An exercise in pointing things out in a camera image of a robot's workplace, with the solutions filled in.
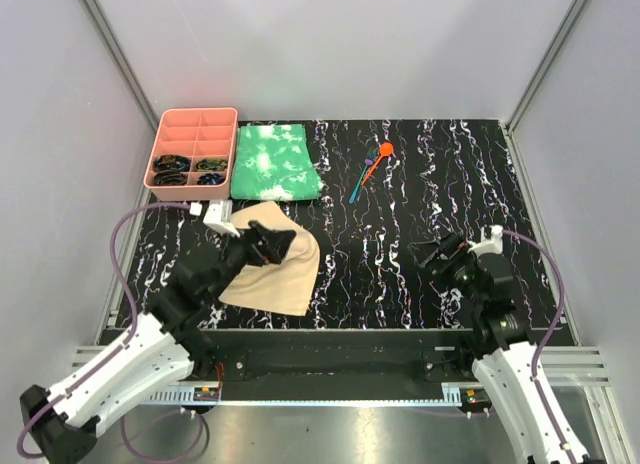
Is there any yellow green coiled band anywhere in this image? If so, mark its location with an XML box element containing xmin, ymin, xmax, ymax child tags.
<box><xmin>194</xmin><ymin>157</ymin><xmax>228</xmax><ymax>172</ymax></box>

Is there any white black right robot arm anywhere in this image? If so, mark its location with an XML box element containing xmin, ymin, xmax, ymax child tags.
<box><xmin>408</xmin><ymin>226</ymin><xmax>593</xmax><ymax>463</ymax></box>

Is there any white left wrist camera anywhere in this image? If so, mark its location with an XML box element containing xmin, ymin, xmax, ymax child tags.
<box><xmin>189</xmin><ymin>200</ymin><xmax>240</xmax><ymax>237</ymax></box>

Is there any dark coiled band top-left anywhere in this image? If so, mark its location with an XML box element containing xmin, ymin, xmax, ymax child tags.
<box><xmin>153</xmin><ymin>154</ymin><xmax>191</xmax><ymax>173</ymax></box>

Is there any blue coiled band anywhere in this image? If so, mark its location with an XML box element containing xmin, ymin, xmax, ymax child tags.
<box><xmin>197</xmin><ymin>173</ymin><xmax>225</xmax><ymax>186</ymax></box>

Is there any dark coiled band bottom-left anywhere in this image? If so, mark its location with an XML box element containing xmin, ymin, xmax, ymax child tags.
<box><xmin>152</xmin><ymin>170</ymin><xmax>188</xmax><ymax>187</ymax></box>

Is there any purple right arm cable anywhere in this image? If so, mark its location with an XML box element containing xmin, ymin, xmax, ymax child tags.
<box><xmin>499</xmin><ymin>228</ymin><xmax>576</xmax><ymax>464</ymax></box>

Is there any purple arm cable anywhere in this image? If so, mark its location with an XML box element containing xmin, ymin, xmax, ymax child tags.
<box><xmin>17</xmin><ymin>202</ymin><xmax>221</xmax><ymax>459</ymax></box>
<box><xmin>499</xmin><ymin>228</ymin><xmax>576</xmax><ymax>464</ymax></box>

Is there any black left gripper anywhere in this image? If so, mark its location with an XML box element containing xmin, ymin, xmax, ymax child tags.
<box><xmin>206</xmin><ymin>219</ymin><xmax>295</xmax><ymax>301</ymax></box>

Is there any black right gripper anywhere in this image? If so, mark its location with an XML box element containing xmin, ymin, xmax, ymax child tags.
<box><xmin>407</xmin><ymin>230</ymin><xmax>484</xmax><ymax>308</ymax></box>

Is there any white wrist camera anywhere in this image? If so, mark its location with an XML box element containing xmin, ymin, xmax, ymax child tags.
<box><xmin>469</xmin><ymin>225</ymin><xmax>503</xmax><ymax>256</ymax></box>
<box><xmin>189</xmin><ymin>200</ymin><xmax>240</xmax><ymax>237</ymax></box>

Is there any beige cloth napkin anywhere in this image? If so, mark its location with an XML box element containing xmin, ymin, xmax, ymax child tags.
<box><xmin>220</xmin><ymin>202</ymin><xmax>320</xmax><ymax>316</ymax></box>

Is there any pink compartment tray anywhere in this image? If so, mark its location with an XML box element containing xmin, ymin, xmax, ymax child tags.
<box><xmin>144</xmin><ymin>107</ymin><xmax>239</xmax><ymax>201</ymax></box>

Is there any teal plastic utensil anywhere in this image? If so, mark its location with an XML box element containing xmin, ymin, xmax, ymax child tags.
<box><xmin>349</xmin><ymin>158</ymin><xmax>375</xmax><ymax>204</ymax></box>

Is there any orange plastic spoon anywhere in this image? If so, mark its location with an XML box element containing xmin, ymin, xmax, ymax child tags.
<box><xmin>361</xmin><ymin>142</ymin><xmax>394</xmax><ymax>185</ymax></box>

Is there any aluminium front frame rail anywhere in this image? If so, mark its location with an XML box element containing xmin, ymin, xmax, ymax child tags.
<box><xmin>67</xmin><ymin>343</ymin><xmax>614</xmax><ymax>405</ymax></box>

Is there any green white tie-dye cloth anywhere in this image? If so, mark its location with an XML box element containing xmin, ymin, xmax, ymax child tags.
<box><xmin>230</xmin><ymin>124</ymin><xmax>323</xmax><ymax>202</ymax></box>

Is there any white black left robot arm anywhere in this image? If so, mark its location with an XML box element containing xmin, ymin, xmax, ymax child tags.
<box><xmin>20</xmin><ymin>220</ymin><xmax>296</xmax><ymax>463</ymax></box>

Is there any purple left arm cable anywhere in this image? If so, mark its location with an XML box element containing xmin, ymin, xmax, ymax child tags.
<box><xmin>17</xmin><ymin>202</ymin><xmax>221</xmax><ymax>459</ymax></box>

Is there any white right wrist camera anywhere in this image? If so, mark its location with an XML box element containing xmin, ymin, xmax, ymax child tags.
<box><xmin>469</xmin><ymin>225</ymin><xmax>503</xmax><ymax>256</ymax></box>

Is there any black marble pattern mat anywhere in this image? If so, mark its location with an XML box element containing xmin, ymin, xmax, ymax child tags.
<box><xmin>114</xmin><ymin>118</ymin><xmax>567</xmax><ymax>330</ymax></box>

